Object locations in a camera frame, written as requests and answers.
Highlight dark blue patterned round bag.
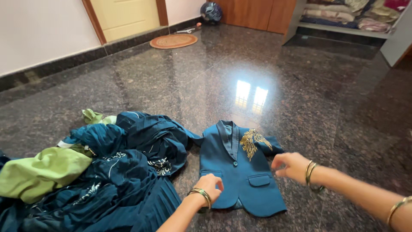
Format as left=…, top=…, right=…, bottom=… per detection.
left=200, top=2, right=223, bottom=24

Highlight person's right hand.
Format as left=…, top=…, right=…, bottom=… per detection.
left=271, top=152, right=310, bottom=185

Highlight brown wooden wardrobe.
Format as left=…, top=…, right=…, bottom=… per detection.
left=208, top=0, right=297, bottom=35

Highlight cream door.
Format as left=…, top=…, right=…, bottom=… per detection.
left=90, top=0, right=161, bottom=43

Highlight gold bangles on right wrist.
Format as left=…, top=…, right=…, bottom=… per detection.
left=304, top=160, right=326, bottom=194

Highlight gold bangles on wrist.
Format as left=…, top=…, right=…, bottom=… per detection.
left=304, top=160, right=326, bottom=194
left=188, top=188, right=212, bottom=214

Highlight small white object on floor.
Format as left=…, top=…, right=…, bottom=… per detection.
left=176, top=22, right=203, bottom=35

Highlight round brown door mat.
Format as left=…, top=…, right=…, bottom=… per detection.
left=149, top=34, right=199, bottom=50

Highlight white shelf with folded clothes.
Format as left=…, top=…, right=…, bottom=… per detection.
left=283, top=0, right=412, bottom=67

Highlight blue child's blazer gold embroidery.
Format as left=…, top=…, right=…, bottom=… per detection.
left=185, top=120, right=288, bottom=218

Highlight person's left hand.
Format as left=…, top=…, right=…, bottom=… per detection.
left=192, top=174, right=224, bottom=204

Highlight small light green cloth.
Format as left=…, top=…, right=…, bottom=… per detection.
left=81, top=108, right=117, bottom=126

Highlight brown wooden door frame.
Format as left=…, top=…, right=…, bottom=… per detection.
left=81, top=0, right=169, bottom=46

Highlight gold bangles on left wrist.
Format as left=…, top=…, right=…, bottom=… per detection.
left=188, top=188, right=212, bottom=214

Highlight green cloth garment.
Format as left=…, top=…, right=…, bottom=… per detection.
left=0, top=144, right=94, bottom=204

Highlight dark blue pleated dress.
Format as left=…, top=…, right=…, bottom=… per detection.
left=0, top=111, right=201, bottom=232

